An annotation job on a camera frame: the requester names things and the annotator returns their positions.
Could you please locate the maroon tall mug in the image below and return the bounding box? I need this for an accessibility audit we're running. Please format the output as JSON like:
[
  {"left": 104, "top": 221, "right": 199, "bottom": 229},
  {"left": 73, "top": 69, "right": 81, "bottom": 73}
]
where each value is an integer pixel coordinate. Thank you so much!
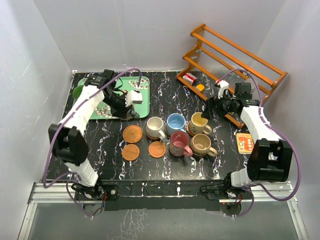
[{"left": 169, "top": 130, "right": 193, "bottom": 157}]

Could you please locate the gold brown mug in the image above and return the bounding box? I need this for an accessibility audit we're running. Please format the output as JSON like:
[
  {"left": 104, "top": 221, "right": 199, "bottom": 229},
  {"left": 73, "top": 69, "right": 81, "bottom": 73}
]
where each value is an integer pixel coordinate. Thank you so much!
[{"left": 189, "top": 134, "right": 218, "bottom": 157}]

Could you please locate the silver white mug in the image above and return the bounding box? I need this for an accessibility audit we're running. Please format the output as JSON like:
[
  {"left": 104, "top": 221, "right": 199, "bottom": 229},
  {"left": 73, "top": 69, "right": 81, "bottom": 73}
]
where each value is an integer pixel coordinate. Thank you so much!
[{"left": 146, "top": 116, "right": 166, "bottom": 140}]

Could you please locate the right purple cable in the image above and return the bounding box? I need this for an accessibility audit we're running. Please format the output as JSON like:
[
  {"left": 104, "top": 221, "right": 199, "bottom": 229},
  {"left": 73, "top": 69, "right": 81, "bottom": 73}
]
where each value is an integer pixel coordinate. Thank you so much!
[{"left": 216, "top": 68, "right": 302, "bottom": 218}]

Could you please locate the green inside mug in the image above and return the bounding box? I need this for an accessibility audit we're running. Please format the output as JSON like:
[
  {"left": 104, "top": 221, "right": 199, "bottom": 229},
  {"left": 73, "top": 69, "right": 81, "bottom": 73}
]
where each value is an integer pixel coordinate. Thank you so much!
[{"left": 72, "top": 85, "right": 84, "bottom": 100}]

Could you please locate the green plastic tray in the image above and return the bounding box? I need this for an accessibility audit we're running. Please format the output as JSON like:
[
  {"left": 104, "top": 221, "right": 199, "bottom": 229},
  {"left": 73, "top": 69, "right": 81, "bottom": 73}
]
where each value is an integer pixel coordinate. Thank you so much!
[{"left": 73, "top": 76, "right": 150, "bottom": 120}]

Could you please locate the orange patterned card box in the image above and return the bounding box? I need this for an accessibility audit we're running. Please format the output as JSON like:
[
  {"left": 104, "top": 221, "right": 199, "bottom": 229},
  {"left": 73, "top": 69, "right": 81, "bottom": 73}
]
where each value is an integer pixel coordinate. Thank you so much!
[{"left": 236, "top": 133, "right": 255, "bottom": 154}]

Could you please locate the light blue mug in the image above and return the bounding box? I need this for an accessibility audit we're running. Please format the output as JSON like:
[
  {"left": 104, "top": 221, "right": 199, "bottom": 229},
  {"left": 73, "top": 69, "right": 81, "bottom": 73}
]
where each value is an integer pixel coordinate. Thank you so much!
[{"left": 165, "top": 113, "right": 186, "bottom": 136}]

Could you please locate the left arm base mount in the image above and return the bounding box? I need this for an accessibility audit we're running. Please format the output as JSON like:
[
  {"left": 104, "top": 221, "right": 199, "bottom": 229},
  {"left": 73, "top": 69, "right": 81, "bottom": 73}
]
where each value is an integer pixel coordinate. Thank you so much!
[{"left": 66, "top": 178, "right": 119, "bottom": 220}]

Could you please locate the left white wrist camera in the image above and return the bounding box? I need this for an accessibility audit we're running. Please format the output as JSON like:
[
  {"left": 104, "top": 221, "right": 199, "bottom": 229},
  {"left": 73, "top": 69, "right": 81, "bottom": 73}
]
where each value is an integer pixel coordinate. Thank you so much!
[{"left": 125, "top": 90, "right": 143, "bottom": 107}]

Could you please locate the cream yellow mug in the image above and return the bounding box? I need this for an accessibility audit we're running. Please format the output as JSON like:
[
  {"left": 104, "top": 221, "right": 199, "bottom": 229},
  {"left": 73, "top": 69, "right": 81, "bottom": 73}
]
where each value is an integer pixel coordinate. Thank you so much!
[{"left": 189, "top": 112, "right": 212, "bottom": 135}]

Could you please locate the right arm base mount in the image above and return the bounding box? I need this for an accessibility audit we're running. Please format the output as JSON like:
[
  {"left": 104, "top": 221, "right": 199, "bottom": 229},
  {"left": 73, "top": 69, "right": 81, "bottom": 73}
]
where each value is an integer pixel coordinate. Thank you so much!
[{"left": 199, "top": 172, "right": 255, "bottom": 220}]

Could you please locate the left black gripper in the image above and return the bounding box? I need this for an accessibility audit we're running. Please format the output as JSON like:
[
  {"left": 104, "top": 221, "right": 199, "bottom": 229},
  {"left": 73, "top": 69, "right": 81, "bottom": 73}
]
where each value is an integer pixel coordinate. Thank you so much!
[{"left": 103, "top": 92, "right": 133, "bottom": 119}]

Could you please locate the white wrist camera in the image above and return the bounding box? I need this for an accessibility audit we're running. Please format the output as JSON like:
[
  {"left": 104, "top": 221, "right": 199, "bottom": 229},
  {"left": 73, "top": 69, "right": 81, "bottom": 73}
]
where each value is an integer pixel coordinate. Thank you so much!
[
  {"left": 215, "top": 79, "right": 229, "bottom": 99},
  {"left": 125, "top": 90, "right": 143, "bottom": 107}
]

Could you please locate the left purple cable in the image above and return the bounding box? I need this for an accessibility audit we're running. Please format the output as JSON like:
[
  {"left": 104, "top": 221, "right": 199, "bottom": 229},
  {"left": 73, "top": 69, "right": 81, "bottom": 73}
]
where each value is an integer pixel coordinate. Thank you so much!
[{"left": 42, "top": 66, "right": 143, "bottom": 218}]

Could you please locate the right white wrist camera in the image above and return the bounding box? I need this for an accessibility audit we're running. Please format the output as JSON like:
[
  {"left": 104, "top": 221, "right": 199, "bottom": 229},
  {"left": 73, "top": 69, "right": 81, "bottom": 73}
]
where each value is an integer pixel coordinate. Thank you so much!
[{"left": 215, "top": 79, "right": 229, "bottom": 99}]

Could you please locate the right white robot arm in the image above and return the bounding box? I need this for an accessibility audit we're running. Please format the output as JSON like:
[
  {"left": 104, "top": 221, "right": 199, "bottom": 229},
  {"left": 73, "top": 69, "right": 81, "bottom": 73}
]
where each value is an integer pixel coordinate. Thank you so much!
[{"left": 201, "top": 80, "right": 293, "bottom": 199}]

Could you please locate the orange wooden shelf rack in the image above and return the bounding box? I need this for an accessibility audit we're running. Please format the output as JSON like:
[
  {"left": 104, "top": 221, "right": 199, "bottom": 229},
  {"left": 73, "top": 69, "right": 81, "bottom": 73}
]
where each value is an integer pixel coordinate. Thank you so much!
[{"left": 176, "top": 23, "right": 289, "bottom": 130}]

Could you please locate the red white small box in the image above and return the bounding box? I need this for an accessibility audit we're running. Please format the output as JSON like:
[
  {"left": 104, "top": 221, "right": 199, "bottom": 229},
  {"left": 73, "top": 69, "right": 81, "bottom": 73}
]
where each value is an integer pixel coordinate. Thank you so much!
[{"left": 182, "top": 72, "right": 198, "bottom": 85}]

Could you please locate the yellow small block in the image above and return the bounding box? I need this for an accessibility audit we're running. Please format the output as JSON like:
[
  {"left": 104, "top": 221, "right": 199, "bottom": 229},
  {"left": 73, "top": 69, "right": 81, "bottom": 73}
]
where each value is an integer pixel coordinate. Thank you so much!
[{"left": 195, "top": 84, "right": 205, "bottom": 93}]

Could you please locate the purple cable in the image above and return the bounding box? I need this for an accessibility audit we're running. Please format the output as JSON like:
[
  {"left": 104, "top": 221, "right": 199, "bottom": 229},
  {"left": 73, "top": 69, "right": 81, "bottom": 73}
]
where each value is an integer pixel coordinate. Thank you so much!
[
  {"left": 42, "top": 66, "right": 143, "bottom": 218},
  {"left": 216, "top": 68, "right": 302, "bottom": 218}
]

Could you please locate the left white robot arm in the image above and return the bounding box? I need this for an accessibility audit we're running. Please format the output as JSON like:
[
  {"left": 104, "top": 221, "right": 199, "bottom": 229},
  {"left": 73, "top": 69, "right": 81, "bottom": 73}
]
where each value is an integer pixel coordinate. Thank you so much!
[{"left": 42, "top": 69, "right": 143, "bottom": 200}]

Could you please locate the light orange wooden coaster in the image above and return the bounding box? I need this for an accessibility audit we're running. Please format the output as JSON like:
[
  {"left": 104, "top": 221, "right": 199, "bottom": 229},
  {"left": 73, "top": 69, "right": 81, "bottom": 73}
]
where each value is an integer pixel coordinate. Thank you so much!
[{"left": 148, "top": 141, "right": 167, "bottom": 158}]

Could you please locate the woven rattan coaster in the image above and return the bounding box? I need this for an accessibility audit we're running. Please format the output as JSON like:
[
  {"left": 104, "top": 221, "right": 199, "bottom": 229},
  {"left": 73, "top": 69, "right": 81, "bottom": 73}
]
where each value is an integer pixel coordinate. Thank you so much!
[
  {"left": 145, "top": 132, "right": 160, "bottom": 140},
  {"left": 122, "top": 125, "right": 143, "bottom": 144}
]

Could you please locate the aluminium frame rail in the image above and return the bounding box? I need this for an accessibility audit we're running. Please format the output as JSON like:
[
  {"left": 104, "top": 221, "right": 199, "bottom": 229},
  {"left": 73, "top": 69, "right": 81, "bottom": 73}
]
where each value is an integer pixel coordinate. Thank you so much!
[{"left": 18, "top": 180, "right": 309, "bottom": 240}]

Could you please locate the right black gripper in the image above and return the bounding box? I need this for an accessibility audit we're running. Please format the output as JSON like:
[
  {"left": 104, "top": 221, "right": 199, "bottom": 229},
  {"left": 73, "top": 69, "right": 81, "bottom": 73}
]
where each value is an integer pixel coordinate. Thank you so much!
[{"left": 201, "top": 90, "right": 238, "bottom": 121}]

